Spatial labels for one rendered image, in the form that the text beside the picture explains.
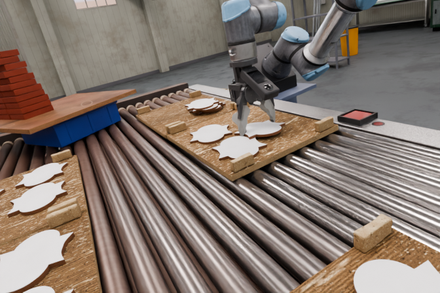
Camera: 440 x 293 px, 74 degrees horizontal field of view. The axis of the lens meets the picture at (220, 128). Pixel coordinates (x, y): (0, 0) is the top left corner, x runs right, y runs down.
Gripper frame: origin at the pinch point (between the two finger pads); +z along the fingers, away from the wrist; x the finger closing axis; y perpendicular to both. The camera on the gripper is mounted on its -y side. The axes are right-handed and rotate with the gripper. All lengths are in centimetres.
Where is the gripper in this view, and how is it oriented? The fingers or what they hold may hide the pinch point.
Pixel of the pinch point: (259, 129)
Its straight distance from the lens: 85.6
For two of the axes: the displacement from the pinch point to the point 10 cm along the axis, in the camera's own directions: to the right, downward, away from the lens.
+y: -5.0, -1.8, 8.5
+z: 1.9, 9.3, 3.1
